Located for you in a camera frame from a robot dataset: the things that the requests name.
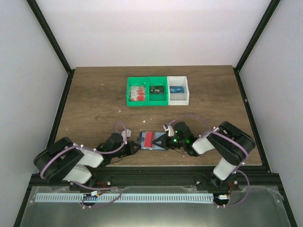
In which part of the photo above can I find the black frame post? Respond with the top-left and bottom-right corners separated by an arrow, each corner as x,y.
26,0 -> 72,74
234,0 -> 281,71

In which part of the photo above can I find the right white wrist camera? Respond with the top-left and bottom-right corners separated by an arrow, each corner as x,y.
163,124 -> 175,137

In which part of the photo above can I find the left black frame post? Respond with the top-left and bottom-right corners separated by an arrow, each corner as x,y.
26,0 -> 72,74

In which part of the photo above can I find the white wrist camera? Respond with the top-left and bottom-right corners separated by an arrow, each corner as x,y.
121,129 -> 131,144
163,124 -> 175,137

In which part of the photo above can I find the white storage bin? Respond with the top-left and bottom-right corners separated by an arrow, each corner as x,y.
167,76 -> 190,105

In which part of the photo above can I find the black card in bin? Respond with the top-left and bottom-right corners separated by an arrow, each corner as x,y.
150,86 -> 164,95

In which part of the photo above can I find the red white card in bin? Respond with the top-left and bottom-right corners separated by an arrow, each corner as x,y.
129,86 -> 146,101

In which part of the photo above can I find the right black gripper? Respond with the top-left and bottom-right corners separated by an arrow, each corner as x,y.
153,134 -> 186,150

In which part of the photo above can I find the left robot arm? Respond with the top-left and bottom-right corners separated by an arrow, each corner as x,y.
33,131 -> 141,191

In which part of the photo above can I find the blue leather card holder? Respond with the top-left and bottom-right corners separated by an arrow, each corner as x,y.
137,131 -> 167,151

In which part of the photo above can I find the black aluminium frame rail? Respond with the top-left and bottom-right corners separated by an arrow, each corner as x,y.
30,165 -> 281,192

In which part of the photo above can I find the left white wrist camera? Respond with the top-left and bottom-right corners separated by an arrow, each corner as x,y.
121,129 -> 131,144

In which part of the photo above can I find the blue card in bin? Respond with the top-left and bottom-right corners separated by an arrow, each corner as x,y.
169,86 -> 184,93

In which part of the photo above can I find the light blue slotted cable duct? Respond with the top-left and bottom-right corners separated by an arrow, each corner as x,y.
34,193 -> 214,204

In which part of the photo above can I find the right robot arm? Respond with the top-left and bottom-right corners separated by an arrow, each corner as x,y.
152,121 -> 256,191

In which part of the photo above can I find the green double storage bin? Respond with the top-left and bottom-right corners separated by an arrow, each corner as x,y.
126,76 -> 168,106

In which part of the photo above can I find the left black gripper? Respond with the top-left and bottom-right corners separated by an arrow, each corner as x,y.
111,141 -> 142,159

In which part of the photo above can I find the red card with stripe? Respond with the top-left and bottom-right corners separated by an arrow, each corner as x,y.
144,131 -> 155,149

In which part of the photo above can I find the right black frame post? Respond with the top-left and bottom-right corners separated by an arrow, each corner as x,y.
234,0 -> 281,71

